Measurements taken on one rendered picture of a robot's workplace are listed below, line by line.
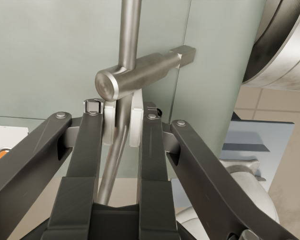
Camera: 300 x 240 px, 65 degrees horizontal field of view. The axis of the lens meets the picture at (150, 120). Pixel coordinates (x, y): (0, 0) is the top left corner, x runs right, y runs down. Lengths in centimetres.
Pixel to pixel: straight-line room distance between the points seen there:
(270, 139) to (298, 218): 188
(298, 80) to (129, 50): 29
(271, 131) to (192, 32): 80
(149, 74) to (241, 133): 80
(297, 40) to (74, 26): 25
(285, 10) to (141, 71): 22
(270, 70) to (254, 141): 66
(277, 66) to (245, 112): 150
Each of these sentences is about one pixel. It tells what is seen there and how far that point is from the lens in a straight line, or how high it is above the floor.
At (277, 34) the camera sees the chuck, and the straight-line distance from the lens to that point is 35.
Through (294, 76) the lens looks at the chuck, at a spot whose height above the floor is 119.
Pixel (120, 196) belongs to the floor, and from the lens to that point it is 211.
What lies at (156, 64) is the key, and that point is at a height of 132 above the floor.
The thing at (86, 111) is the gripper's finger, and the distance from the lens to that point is 16.
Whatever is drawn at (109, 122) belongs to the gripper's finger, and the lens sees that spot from 16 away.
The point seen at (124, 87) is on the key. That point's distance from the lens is 16.
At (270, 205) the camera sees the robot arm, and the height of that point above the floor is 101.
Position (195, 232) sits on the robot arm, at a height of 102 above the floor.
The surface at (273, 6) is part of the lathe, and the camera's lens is 35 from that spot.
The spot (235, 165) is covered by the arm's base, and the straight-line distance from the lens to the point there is 93.
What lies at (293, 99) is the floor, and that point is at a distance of 198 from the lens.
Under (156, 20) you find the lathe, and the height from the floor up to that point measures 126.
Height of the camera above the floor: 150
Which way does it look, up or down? 63 degrees down
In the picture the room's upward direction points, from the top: 172 degrees clockwise
